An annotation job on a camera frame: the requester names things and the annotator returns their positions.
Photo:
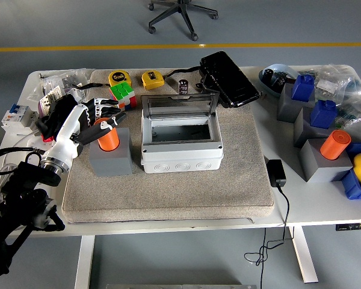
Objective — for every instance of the white table leg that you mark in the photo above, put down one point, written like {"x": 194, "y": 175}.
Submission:
{"x": 304, "y": 256}
{"x": 84, "y": 262}

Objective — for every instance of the light blue bowl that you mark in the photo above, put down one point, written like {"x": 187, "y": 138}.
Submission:
{"x": 281, "y": 67}

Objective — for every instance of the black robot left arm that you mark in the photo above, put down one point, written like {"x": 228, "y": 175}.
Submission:
{"x": 21, "y": 186}

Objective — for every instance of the grey holder block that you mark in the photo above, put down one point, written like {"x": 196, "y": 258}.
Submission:
{"x": 319, "y": 168}
{"x": 302, "y": 132}
{"x": 285, "y": 108}

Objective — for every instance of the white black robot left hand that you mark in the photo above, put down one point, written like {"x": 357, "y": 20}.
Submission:
{"x": 67, "y": 132}

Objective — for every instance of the small black capacitor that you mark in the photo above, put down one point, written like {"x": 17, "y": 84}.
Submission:
{"x": 183, "y": 87}

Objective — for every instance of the grey block with round hole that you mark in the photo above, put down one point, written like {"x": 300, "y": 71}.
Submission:
{"x": 111, "y": 164}

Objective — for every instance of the blue plastic block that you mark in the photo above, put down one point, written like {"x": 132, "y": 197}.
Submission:
{"x": 302, "y": 87}
{"x": 323, "y": 114}

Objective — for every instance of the black office chair base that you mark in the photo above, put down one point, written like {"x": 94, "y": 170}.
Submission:
{"x": 186, "y": 15}

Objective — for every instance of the yellow tape measure black label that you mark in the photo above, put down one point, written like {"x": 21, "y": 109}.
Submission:
{"x": 118, "y": 77}

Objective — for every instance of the black power adapter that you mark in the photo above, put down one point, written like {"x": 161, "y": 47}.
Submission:
{"x": 276, "y": 173}

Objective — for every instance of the yellow tape measure plain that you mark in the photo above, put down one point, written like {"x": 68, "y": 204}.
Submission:
{"x": 152, "y": 79}

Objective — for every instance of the orange cylinder battery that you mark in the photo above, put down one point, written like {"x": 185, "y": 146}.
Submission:
{"x": 108, "y": 141}
{"x": 334, "y": 146}

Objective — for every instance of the white blue circuit breaker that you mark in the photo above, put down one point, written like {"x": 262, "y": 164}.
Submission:
{"x": 18, "y": 117}

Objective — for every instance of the large multicoloured puzzle cube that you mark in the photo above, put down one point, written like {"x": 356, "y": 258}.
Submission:
{"x": 121, "y": 91}

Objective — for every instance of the white junction box with lid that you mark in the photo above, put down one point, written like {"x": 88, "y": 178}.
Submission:
{"x": 180, "y": 159}

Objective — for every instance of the small white breaker module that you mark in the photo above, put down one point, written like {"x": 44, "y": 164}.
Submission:
{"x": 76, "y": 94}

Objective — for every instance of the black table control panel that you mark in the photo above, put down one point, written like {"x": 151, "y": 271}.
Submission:
{"x": 349, "y": 226}

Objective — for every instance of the white labelled device box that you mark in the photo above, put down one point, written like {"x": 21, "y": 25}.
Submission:
{"x": 48, "y": 100}

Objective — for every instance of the clear plastic bags of parts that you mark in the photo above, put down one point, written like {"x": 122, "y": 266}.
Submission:
{"x": 334, "y": 78}

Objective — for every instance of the white power strip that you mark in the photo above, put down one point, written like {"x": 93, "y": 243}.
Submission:
{"x": 24, "y": 141}

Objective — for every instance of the blue plastic bin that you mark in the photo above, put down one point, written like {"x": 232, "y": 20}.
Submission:
{"x": 353, "y": 189}

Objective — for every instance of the clear bags of small hardware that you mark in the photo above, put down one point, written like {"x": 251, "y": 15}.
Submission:
{"x": 57, "y": 79}

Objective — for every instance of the grey-brown mat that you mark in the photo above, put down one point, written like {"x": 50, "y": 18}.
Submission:
{"x": 213, "y": 195}

